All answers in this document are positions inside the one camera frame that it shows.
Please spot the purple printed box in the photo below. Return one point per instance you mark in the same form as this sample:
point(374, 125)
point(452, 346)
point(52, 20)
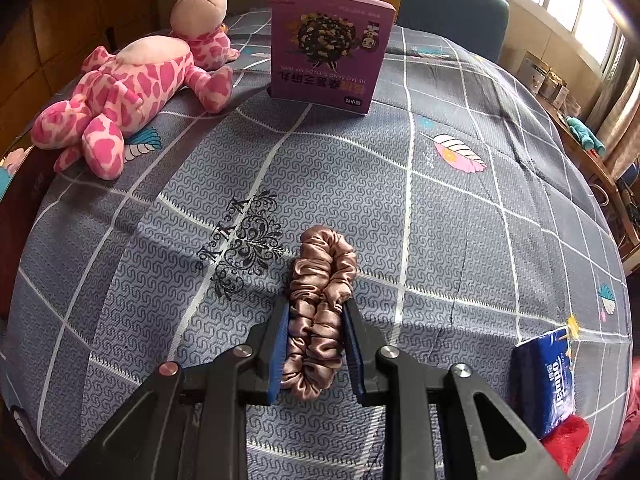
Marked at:
point(329, 52)

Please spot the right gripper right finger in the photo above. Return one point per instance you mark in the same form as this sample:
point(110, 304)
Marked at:
point(361, 342)

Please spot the brown satin scrunchie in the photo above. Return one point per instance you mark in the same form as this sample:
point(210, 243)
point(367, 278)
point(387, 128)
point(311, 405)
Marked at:
point(317, 309)

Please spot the blue headboard cushion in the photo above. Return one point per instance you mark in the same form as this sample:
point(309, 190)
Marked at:
point(477, 25)

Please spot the wooden desk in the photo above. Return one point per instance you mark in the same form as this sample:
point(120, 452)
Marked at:
point(607, 191)

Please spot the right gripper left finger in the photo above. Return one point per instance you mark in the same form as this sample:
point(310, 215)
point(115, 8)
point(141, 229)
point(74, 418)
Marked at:
point(267, 368)

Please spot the pink giraffe plush toy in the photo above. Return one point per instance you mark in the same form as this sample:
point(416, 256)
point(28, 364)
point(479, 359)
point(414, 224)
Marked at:
point(119, 94)

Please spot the blue tissue pack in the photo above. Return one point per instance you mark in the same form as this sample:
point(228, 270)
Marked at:
point(542, 381)

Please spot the teal cloth on desk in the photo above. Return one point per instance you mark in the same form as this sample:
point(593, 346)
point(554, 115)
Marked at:
point(584, 136)

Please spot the red fuzzy sock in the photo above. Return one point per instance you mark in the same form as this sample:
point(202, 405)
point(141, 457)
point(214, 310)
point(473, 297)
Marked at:
point(566, 440)

